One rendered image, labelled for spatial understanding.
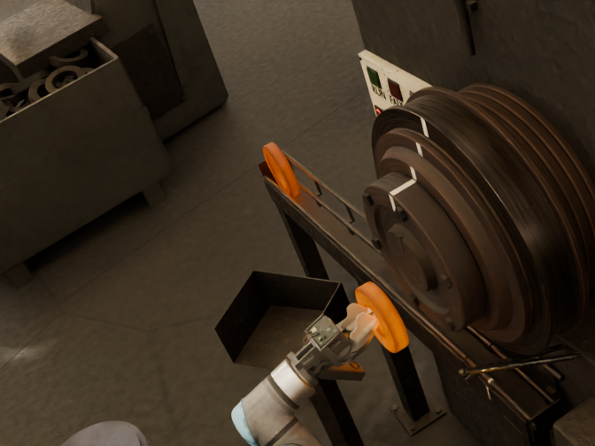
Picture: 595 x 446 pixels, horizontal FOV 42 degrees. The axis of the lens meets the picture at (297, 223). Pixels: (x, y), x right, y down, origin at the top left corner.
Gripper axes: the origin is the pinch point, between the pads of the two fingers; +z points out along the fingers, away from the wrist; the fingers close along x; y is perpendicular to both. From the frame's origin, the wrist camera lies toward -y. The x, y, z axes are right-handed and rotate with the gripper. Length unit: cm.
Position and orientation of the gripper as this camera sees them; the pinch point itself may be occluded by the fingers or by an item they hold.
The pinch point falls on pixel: (378, 311)
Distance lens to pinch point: 160.0
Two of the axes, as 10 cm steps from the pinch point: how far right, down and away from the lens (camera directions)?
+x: -4.4, -4.6, 7.7
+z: 7.3, -6.8, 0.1
